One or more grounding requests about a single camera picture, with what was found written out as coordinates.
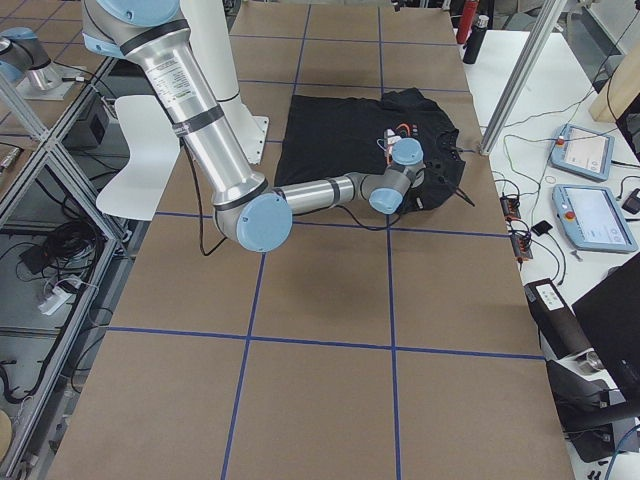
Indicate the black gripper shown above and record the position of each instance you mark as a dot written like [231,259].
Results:
[434,176]

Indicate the black graphic t-shirt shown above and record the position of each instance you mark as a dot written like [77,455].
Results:
[329,137]

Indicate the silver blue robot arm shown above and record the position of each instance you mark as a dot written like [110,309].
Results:
[184,50]

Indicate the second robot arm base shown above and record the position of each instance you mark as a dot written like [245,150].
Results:
[26,64]

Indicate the orange circuit board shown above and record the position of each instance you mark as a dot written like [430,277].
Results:
[510,207]

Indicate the upper teach pendant tablet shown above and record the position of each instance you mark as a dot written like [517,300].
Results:
[583,152]

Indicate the teach pendant tablet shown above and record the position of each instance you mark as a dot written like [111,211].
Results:
[583,152]
[592,220]

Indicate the lower teach pendant tablet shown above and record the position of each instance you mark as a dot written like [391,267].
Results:
[592,220]

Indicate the black water bottle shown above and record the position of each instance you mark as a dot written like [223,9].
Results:
[475,40]

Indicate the black cylinder device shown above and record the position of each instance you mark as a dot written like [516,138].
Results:
[555,319]

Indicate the red water bottle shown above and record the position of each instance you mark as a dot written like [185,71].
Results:
[465,21]

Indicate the black monitor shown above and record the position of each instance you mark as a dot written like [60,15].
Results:
[609,317]

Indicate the white plastic chair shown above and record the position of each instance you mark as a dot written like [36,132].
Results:
[135,192]

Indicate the aluminium frame post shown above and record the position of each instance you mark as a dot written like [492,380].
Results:
[536,41]

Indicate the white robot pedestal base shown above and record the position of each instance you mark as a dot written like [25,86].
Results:
[211,46]

